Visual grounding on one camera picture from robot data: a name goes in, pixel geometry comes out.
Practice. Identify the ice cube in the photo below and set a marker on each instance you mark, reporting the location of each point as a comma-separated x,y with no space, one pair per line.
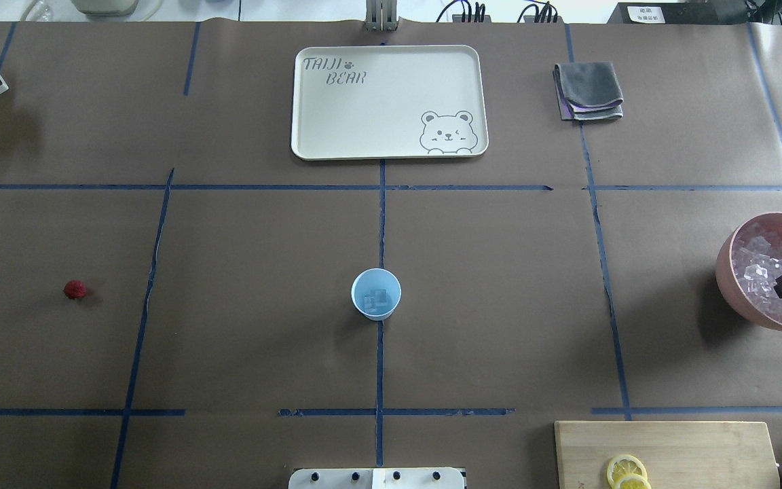
375,301

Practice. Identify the wooden cutting board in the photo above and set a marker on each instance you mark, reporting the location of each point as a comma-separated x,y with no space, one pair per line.
676,454

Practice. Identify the red strawberry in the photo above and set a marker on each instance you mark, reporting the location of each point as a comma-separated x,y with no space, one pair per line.
75,289

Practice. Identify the pink bowl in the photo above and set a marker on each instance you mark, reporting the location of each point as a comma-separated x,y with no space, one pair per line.
729,285

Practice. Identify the pile of ice cubes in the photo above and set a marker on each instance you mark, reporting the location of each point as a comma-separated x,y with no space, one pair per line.
757,263

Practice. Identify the lemon slices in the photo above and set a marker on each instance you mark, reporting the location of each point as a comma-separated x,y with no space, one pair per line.
627,471

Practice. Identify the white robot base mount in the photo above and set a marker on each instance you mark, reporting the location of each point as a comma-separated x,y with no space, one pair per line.
379,477

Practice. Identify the aluminium frame post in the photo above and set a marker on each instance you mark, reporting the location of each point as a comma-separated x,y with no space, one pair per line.
381,15

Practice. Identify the cream bear tray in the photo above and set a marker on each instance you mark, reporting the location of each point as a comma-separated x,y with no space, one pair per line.
388,102

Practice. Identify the grey folded cloth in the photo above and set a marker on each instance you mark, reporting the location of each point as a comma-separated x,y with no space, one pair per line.
588,91

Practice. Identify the blue plastic cup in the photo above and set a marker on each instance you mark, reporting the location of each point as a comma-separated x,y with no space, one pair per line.
376,278

